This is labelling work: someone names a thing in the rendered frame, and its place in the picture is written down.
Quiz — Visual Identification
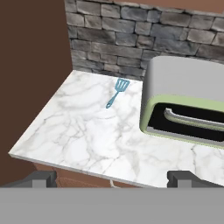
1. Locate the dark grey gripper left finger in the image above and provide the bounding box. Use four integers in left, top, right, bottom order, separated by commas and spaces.
1, 170, 58, 188

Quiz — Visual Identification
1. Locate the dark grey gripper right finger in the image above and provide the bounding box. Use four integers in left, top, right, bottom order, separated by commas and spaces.
166, 170, 223, 188

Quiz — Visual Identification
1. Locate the brown base cabinet front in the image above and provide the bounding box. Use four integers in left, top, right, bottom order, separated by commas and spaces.
33, 162, 138, 188

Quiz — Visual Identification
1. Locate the brown tall cabinet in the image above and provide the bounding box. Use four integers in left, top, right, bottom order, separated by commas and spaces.
0, 0, 74, 187

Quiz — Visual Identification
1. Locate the grey and green toaster oven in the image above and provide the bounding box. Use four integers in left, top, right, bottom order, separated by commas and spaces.
139, 55, 224, 150

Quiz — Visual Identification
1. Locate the blue spatula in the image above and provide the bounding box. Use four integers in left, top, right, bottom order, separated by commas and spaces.
105, 78, 130, 109

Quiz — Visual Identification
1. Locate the grey toaster oven handle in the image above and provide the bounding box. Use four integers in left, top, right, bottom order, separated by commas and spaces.
164, 108, 224, 131

